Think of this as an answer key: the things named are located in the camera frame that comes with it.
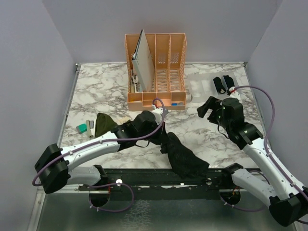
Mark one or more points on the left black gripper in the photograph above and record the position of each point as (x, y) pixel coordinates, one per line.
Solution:
(161, 134)

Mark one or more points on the black rolled sock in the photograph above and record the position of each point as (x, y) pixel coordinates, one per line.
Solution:
(219, 86)
(228, 81)

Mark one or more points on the black patterned boxer underwear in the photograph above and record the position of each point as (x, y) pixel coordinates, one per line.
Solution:
(183, 161)

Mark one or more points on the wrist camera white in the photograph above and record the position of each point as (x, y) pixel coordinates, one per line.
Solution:
(159, 114)
(233, 93)

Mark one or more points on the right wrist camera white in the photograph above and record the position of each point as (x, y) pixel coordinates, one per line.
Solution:
(233, 93)

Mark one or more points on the white grey binder folder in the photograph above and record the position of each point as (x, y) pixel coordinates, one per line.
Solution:
(142, 63)

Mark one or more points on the stationery items in organizer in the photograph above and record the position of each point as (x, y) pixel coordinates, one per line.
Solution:
(135, 85)

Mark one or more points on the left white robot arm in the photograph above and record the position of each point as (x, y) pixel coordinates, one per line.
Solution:
(58, 167)

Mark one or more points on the clear plastic compartment tray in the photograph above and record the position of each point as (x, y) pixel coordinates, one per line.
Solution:
(199, 87)

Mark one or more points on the teal green eraser block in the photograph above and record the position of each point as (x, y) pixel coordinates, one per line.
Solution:
(81, 128)

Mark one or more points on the peach plastic file organizer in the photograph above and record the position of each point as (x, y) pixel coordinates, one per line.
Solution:
(168, 52)

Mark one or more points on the black rolled sock left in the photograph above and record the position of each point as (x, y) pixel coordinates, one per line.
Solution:
(219, 86)

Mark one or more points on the black rolled sock right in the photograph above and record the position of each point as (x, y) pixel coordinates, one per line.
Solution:
(228, 81)

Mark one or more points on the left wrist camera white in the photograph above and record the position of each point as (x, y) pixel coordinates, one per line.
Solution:
(159, 114)

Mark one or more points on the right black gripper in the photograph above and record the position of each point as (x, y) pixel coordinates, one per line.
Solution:
(213, 104)

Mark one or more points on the olive green underwear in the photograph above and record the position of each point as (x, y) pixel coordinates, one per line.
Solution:
(104, 124)

